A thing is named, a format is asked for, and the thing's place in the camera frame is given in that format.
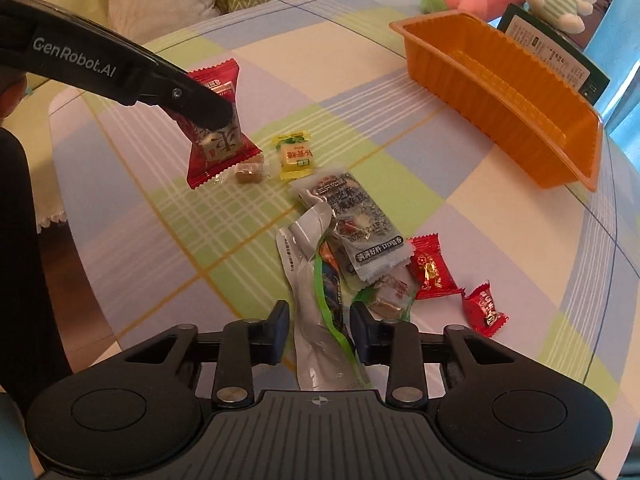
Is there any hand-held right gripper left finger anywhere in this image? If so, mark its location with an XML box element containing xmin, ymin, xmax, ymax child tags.
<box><xmin>125</xmin><ymin>301</ymin><xmax>291</xmax><ymax>409</ymax></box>

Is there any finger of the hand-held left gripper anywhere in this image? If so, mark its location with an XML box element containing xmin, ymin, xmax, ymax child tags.
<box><xmin>149</xmin><ymin>59</ymin><xmax>236</xmax><ymax>132</ymax></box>

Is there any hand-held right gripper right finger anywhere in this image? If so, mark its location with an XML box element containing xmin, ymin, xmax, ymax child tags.
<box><xmin>350</xmin><ymin>302</ymin><xmax>516</xmax><ymax>403</ymax></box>

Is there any silver green snack packet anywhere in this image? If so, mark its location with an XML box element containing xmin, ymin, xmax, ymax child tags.
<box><xmin>276</xmin><ymin>205</ymin><xmax>377</xmax><ymax>392</ymax></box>

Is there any brown candy red printed wrapper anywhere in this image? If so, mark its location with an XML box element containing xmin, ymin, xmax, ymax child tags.
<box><xmin>366</xmin><ymin>274</ymin><xmax>414</xmax><ymax>322</ymax></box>

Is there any large red snack packet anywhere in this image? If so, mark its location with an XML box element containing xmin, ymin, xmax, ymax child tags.
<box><xmin>185</xmin><ymin>57</ymin><xmax>264</xmax><ymax>191</ymax></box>

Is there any red candy gold print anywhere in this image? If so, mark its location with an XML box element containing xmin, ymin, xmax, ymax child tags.
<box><xmin>405</xmin><ymin>233</ymin><xmax>464</xmax><ymax>301</ymax></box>

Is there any yellow candy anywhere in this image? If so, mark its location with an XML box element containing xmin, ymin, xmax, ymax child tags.
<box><xmin>271</xmin><ymin>132</ymin><xmax>314</xmax><ymax>182</ymax></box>

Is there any grey snack packet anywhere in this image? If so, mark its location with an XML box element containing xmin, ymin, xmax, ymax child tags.
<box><xmin>290</xmin><ymin>172</ymin><xmax>414</xmax><ymax>292</ymax></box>

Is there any red candy white print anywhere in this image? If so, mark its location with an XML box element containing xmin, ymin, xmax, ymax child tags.
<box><xmin>460</xmin><ymin>282</ymin><xmax>509</xmax><ymax>336</ymax></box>

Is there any orange plastic tray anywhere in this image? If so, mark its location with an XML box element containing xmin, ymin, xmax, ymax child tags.
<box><xmin>388</xmin><ymin>10</ymin><xmax>605</xmax><ymax>192</ymax></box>

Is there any white lace sofa cover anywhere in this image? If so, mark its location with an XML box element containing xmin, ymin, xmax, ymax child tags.
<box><xmin>27</xmin><ymin>72</ymin><xmax>69</xmax><ymax>234</ymax></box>

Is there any dark green box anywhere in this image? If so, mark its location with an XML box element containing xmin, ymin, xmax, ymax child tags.
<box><xmin>496</xmin><ymin>2</ymin><xmax>612</xmax><ymax>106</ymax></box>

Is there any dark brown box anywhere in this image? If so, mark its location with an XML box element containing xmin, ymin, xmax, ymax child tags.
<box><xmin>582</xmin><ymin>0</ymin><xmax>621</xmax><ymax>54</ymax></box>

